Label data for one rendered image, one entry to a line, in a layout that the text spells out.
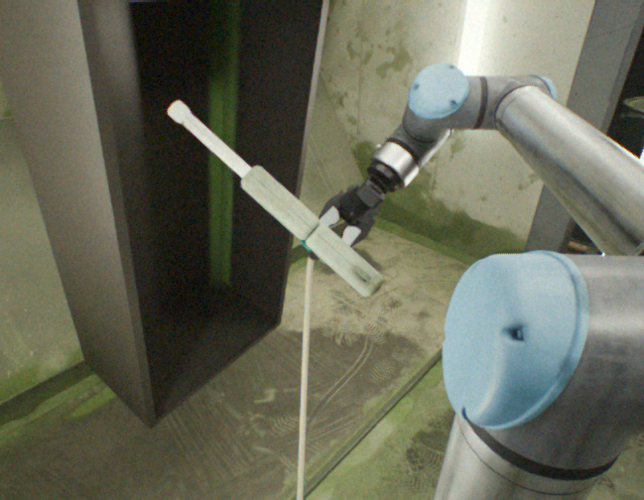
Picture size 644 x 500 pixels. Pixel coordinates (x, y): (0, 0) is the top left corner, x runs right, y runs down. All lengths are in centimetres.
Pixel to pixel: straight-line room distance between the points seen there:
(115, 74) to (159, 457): 140
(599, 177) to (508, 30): 216
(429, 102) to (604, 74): 181
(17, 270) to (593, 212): 215
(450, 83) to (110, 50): 80
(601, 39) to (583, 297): 227
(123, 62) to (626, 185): 109
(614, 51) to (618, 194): 204
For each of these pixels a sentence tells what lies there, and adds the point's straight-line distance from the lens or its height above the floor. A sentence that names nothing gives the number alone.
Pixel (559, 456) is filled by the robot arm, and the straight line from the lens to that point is 35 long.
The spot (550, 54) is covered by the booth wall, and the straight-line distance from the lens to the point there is 260.
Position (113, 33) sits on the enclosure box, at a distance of 125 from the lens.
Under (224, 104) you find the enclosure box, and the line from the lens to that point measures 152.
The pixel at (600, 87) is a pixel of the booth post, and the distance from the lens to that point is 255.
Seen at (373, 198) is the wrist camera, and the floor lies 132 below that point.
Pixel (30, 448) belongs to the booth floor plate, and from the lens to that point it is 225.
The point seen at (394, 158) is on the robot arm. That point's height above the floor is 135.
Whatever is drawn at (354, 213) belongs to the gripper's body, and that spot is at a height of 126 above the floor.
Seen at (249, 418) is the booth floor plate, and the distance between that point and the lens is 204.
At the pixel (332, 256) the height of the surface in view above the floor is 122.
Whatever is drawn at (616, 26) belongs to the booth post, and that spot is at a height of 144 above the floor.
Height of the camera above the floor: 165
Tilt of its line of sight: 32 degrees down
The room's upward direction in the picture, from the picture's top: straight up
